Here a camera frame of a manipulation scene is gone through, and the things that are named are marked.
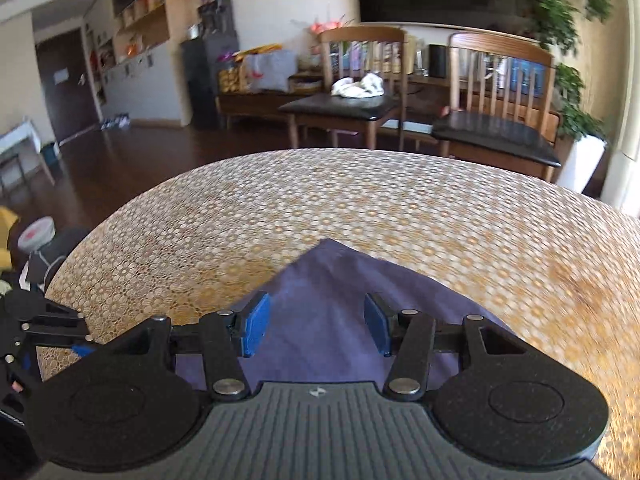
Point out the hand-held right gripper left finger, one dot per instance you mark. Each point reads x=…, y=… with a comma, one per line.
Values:
x=255, y=322

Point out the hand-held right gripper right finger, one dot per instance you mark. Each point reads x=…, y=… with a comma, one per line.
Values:
x=377, y=322

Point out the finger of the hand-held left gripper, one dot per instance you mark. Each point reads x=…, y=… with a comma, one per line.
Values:
x=35, y=310
x=82, y=349

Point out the purple pants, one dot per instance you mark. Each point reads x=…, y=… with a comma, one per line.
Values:
x=325, y=280

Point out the dark garment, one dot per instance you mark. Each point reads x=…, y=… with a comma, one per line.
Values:
x=55, y=255

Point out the white plastic tub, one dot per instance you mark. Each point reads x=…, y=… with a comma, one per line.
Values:
x=36, y=232

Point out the yellow cloth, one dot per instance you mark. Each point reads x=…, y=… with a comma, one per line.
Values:
x=7, y=225

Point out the white side table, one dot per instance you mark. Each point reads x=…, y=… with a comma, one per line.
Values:
x=20, y=135

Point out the pile of shoes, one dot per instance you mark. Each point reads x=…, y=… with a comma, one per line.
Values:
x=116, y=121

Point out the wooden chair with black seat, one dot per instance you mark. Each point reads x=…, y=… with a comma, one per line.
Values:
x=495, y=135
x=340, y=107

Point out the dark wooden door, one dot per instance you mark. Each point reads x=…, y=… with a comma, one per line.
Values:
x=67, y=90

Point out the white crumpled cloth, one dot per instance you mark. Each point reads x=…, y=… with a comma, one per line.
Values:
x=357, y=87

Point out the black tall cabinet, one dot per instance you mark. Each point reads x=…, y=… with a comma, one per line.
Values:
x=207, y=85

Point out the snack jar with purple lid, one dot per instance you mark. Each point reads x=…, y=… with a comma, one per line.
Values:
x=231, y=77

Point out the grey shopping bag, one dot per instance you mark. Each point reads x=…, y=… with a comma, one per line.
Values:
x=270, y=70

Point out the black speaker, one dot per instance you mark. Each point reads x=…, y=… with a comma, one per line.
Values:
x=438, y=60

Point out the yellow snack bag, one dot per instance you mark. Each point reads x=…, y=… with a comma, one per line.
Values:
x=260, y=50

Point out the blue printed box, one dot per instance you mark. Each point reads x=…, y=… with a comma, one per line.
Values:
x=525, y=77

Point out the black coffee machine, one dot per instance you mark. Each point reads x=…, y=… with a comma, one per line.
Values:
x=216, y=17

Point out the white standing air conditioner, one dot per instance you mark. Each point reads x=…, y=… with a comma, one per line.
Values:
x=627, y=85

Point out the green potted plant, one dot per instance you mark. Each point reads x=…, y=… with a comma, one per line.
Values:
x=560, y=20

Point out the white wall shelf unit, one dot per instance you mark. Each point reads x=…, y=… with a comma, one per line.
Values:
x=140, y=75

